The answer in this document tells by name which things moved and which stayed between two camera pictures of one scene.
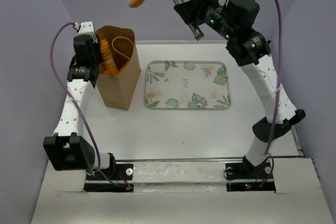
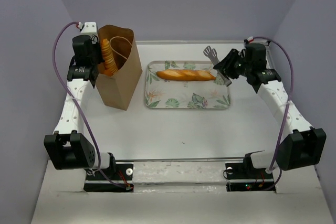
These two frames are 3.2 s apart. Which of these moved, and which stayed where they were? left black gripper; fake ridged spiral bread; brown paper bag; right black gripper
Moved: right black gripper
Stayed: brown paper bag; fake ridged spiral bread; left black gripper
